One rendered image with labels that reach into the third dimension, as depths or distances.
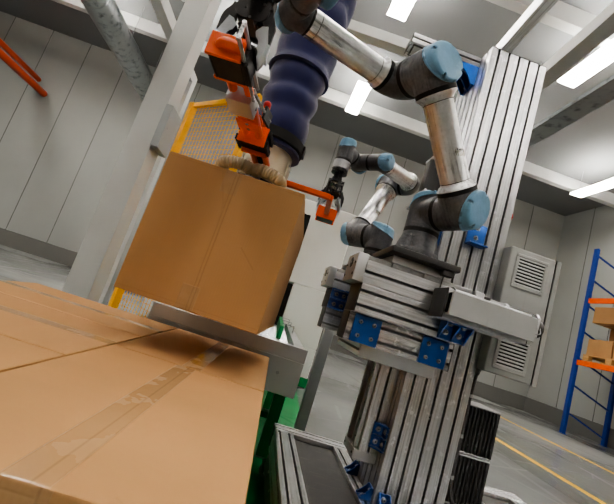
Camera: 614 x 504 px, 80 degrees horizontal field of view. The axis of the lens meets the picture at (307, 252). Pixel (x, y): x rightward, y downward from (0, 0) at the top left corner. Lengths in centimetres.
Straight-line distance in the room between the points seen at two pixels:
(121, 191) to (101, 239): 32
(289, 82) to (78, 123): 1147
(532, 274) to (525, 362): 32
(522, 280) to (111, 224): 223
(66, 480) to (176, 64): 265
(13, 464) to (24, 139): 1274
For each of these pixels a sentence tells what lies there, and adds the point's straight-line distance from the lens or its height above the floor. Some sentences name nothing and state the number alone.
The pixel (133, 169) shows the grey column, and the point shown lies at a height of 128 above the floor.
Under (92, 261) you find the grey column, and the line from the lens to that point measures 259.
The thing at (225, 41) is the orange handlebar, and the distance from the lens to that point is 81.
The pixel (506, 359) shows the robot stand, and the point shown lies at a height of 82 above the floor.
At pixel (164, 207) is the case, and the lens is 107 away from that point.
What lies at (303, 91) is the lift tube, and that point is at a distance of 141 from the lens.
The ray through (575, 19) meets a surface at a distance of 747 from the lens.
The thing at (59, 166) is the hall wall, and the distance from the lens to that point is 1244.
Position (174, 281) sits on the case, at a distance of 103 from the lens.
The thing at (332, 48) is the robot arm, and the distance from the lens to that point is 116.
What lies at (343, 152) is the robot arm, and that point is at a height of 147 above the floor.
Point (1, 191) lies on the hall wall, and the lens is 1294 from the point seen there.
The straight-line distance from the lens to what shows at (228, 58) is 81.
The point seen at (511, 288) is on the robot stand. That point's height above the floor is 107.
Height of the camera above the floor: 76
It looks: 9 degrees up
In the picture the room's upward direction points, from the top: 18 degrees clockwise
